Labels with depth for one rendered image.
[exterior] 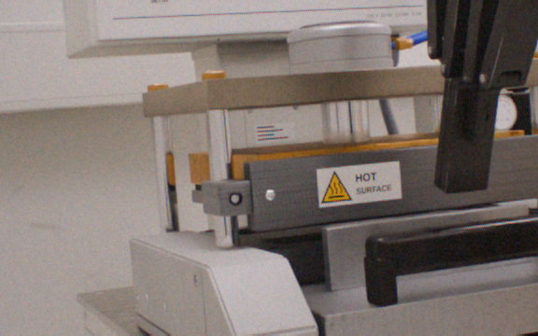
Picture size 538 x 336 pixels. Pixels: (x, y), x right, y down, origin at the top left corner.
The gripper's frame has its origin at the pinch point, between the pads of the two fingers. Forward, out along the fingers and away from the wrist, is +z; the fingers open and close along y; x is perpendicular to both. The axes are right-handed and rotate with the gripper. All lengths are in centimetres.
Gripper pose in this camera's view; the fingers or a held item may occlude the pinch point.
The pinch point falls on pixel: (466, 134)
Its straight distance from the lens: 64.7
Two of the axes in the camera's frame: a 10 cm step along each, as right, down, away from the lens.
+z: -0.4, 9.3, 3.7
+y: 3.5, 3.6, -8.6
